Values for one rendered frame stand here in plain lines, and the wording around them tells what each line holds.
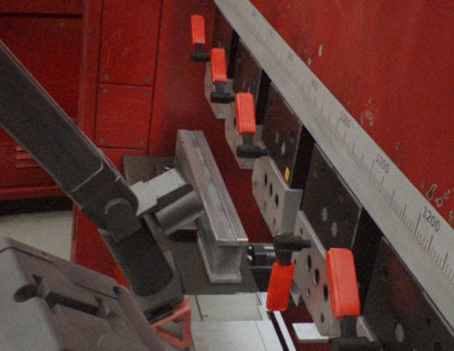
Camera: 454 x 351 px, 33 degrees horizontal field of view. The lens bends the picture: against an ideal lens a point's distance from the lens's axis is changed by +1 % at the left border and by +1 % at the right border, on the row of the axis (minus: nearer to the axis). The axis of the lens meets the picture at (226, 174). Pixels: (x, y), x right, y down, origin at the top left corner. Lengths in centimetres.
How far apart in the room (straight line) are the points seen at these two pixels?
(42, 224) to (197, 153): 169
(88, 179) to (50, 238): 235
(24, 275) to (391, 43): 42
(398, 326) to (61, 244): 257
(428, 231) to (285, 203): 35
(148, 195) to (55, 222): 239
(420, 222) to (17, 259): 35
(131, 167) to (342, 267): 116
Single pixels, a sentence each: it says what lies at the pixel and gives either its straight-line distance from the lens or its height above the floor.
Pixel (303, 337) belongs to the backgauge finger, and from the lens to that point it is 110.
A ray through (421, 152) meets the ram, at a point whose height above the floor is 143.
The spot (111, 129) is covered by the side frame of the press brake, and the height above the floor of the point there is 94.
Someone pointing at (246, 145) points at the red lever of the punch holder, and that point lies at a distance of 100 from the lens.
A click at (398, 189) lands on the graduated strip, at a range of 66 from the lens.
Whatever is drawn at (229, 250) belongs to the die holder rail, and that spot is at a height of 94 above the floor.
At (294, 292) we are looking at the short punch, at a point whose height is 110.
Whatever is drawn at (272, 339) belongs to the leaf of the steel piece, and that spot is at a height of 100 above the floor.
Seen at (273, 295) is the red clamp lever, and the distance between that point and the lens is 86.
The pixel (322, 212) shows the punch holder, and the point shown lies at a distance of 82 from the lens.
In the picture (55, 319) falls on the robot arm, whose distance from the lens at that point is 36.
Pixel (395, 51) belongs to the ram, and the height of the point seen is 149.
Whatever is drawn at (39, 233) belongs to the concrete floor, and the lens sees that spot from 323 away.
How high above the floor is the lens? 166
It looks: 25 degrees down
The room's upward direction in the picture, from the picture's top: 8 degrees clockwise
